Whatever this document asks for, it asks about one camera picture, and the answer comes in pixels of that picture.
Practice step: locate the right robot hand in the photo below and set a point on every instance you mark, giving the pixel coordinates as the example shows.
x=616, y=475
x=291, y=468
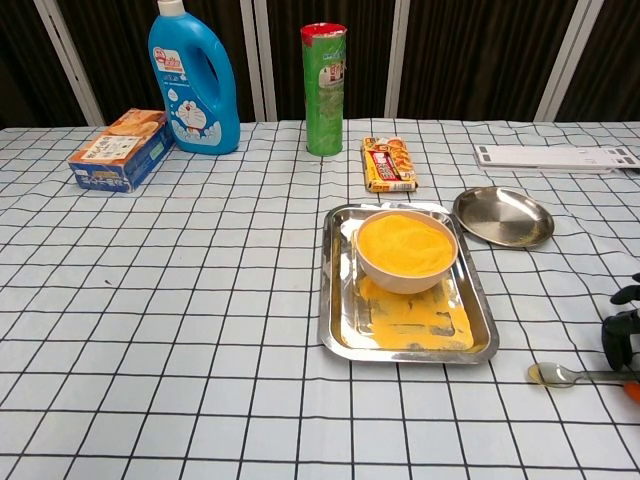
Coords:
x=620, y=340

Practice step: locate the metal spoon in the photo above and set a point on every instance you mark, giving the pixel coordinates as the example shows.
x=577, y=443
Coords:
x=549, y=375

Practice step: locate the round steel plate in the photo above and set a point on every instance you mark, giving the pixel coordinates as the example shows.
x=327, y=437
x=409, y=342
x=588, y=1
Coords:
x=505, y=217

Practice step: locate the white plastic strip grey ends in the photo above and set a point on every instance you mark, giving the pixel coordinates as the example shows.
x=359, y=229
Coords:
x=550, y=151
x=550, y=165

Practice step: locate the yellow snack packet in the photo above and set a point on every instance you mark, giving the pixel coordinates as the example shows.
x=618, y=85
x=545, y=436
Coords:
x=390, y=165

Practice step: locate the rectangular steel tray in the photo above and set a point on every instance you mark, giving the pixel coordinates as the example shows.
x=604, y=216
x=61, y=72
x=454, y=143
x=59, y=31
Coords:
x=332, y=280

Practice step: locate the green chips can red lid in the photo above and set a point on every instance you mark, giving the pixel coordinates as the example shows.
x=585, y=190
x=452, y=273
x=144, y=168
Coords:
x=325, y=100

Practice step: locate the white black checkered tablecloth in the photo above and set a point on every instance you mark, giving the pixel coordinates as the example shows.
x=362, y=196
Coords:
x=200, y=300

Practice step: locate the blue detergent bottle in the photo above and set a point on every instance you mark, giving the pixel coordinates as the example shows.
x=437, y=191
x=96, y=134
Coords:
x=190, y=125

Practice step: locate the orange blue biscuit box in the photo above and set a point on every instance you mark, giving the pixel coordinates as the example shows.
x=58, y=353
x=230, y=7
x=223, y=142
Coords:
x=120, y=150

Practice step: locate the white partition frame post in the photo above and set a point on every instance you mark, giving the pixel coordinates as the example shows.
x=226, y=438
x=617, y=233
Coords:
x=70, y=65
x=266, y=60
x=397, y=60
x=252, y=60
x=567, y=60

